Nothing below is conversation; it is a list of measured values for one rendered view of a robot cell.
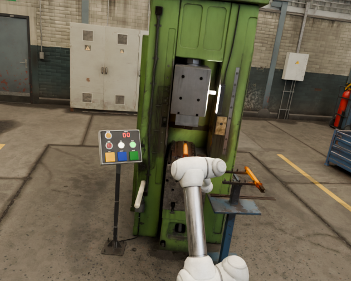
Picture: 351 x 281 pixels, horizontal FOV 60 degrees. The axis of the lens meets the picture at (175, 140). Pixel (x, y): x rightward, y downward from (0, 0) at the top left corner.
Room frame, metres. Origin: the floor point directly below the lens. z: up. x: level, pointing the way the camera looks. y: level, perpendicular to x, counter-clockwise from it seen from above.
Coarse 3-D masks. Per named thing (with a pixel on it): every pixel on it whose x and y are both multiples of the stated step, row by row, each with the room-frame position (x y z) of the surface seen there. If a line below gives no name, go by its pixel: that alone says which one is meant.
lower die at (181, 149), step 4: (184, 140) 2.95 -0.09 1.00; (176, 144) 2.86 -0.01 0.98; (180, 144) 2.85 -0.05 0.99; (188, 144) 2.87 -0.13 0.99; (192, 144) 2.88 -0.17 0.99; (176, 148) 2.75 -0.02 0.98; (180, 148) 2.73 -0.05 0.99; (188, 148) 2.75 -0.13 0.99; (172, 152) 2.63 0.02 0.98; (176, 152) 2.64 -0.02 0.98; (180, 152) 2.63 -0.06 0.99; (188, 152) 2.64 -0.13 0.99; (192, 152) 2.65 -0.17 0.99; (172, 156) 2.54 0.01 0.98; (176, 156) 2.54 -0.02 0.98; (180, 156) 2.54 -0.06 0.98; (188, 156) 2.54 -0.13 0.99; (192, 156) 2.55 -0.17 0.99; (172, 160) 2.54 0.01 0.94; (176, 160) 2.54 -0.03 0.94
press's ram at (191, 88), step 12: (180, 72) 2.54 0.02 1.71; (192, 72) 2.54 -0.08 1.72; (204, 72) 2.54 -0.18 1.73; (180, 84) 2.54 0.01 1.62; (192, 84) 2.54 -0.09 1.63; (204, 84) 2.54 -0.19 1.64; (180, 96) 2.55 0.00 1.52; (192, 96) 2.54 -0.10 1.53; (204, 96) 2.54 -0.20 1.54; (180, 108) 2.54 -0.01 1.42; (192, 108) 2.54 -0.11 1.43; (204, 108) 2.54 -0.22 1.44
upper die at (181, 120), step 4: (176, 116) 2.54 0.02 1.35; (180, 116) 2.54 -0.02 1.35; (184, 116) 2.54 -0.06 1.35; (188, 116) 2.54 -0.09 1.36; (192, 116) 2.54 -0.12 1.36; (196, 116) 2.54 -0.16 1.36; (176, 120) 2.54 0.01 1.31; (180, 120) 2.54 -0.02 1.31; (184, 120) 2.54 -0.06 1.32; (188, 120) 2.54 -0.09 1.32; (192, 120) 2.54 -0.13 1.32; (196, 120) 2.54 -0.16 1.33; (176, 124) 2.54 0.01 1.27; (180, 124) 2.54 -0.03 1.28; (184, 124) 2.54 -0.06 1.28; (188, 124) 2.54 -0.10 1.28; (192, 124) 2.54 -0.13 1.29; (196, 124) 2.54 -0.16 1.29
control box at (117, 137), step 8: (104, 136) 2.36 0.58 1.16; (112, 136) 2.39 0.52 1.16; (120, 136) 2.42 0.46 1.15; (128, 136) 2.44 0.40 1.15; (136, 136) 2.47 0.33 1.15; (104, 144) 2.33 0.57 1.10; (112, 144) 2.35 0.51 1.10; (128, 144) 2.41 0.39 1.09; (136, 144) 2.44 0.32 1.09; (104, 152) 2.30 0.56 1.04; (128, 152) 2.38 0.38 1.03; (104, 160) 2.26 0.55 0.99; (128, 160) 2.34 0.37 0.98; (136, 160) 2.37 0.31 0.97
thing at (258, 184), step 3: (246, 168) 2.47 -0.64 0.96; (249, 168) 2.48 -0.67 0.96; (246, 171) 2.46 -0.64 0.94; (249, 171) 2.41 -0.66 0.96; (249, 174) 2.38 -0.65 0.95; (252, 174) 2.36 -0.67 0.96; (252, 177) 2.30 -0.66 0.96; (255, 177) 2.30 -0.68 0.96; (255, 180) 2.24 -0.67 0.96; (255, 183) 2.22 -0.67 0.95; (258, 183) 2.18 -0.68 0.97; (261, 183) 2.18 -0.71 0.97; (258, 186) 2.18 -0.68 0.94; (261, 186) 2.13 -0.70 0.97; (261, 189) 2.09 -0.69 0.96; (264, 189) 2.09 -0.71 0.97; (261, 192) 2.09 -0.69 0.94; (264, 192) 2.09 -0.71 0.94
